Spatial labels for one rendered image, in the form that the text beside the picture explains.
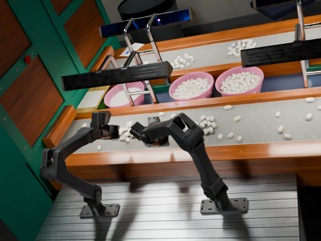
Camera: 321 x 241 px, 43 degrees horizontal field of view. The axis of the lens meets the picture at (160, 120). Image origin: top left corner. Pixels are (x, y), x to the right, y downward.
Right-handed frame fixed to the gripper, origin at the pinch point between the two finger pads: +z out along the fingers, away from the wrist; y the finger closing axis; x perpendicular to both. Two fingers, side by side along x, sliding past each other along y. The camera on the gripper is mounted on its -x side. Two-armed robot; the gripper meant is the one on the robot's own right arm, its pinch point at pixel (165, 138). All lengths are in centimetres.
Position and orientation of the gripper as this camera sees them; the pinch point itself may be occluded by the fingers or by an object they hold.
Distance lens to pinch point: 197.5
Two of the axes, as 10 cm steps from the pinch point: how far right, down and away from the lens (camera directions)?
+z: 3.9, 0.0, 9.2
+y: -9.2, 0.9, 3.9
